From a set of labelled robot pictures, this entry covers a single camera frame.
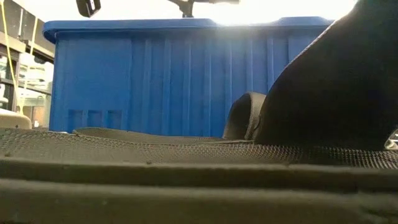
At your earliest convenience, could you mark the grey rubber slide sandal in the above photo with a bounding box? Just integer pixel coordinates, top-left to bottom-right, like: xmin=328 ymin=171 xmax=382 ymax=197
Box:
xmin=0 ymin=108 xmax=33 ymax=130

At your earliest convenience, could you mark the black rubber slide sandal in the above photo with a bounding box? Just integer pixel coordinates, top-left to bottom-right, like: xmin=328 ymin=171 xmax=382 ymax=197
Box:
xmin=72 ymin=91 xmax=267 ymax=144
xmin=0 ymin=0 xmax=398 ymax=224

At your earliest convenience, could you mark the large blue plastic bin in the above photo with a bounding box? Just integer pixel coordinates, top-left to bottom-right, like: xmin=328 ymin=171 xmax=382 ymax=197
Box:
xmin=42 ymin=16 xmax=335 ymax=139

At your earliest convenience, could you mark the dark metal shelf rack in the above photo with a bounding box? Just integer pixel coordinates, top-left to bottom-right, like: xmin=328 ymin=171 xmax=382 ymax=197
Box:
xmin=0 ymin=0 xmax=56 ymax=131

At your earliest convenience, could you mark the yellow cable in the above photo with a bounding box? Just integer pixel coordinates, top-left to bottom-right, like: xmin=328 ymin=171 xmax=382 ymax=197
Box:
xmin=0 ymin=0 xmax=39 ymax=114

